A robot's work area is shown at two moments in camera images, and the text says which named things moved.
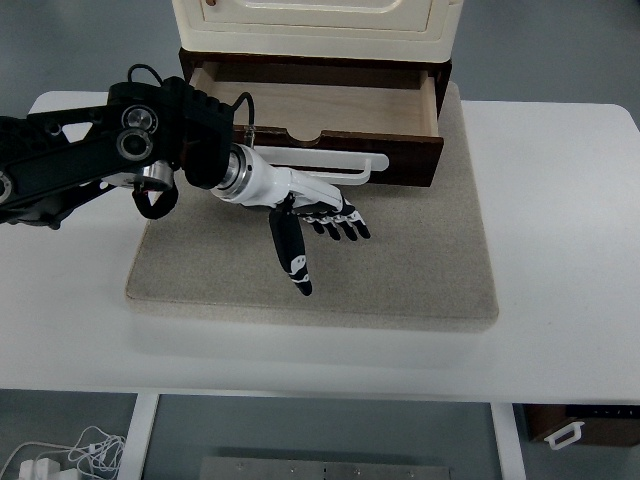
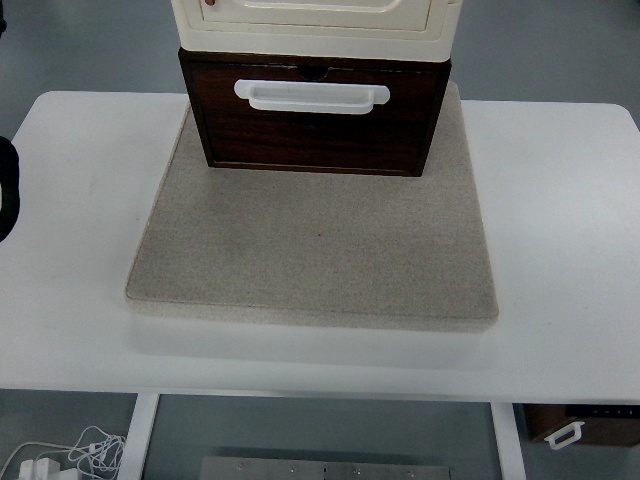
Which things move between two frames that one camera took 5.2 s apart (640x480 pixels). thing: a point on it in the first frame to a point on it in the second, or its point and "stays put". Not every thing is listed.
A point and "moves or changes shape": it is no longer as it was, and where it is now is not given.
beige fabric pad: (424, 264) stays put
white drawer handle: (292, 157) to (301, 97)
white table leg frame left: (135, 448) stays put
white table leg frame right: (508, 440) stays put
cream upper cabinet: (422, 31) stays put
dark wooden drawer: (390, 111) moves or changes shape
